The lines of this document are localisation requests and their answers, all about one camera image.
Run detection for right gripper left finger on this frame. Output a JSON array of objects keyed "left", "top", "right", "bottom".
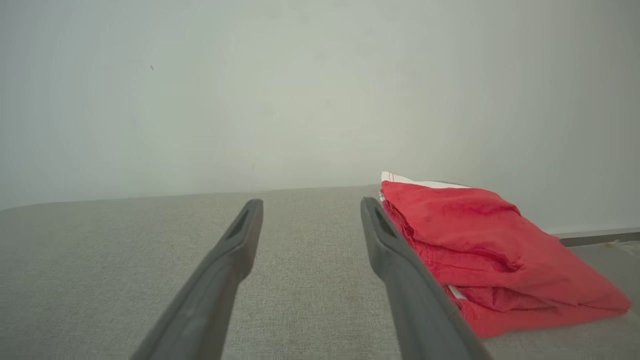
[{"left": 131, "top": 198, "right": 264, "bottom": 360}]

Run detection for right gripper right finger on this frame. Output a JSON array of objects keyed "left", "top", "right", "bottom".
[{"left": 360, "top": 196, "right": 494, "bottom": 360}]

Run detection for red shorts with white stripes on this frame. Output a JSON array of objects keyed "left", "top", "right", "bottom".
[{"left": 379, "top": 171, "right": 633, "bottom": 340}]

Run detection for grey fabric sofa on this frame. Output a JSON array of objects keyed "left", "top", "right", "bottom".
[{"left": 0, "top": 185, "right": 640, "bottom": 360}]

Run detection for grey baseboard strip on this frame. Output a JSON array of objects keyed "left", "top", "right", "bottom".
[{"left": 552, "top": 227, "right": 640, "bottom": 248}]

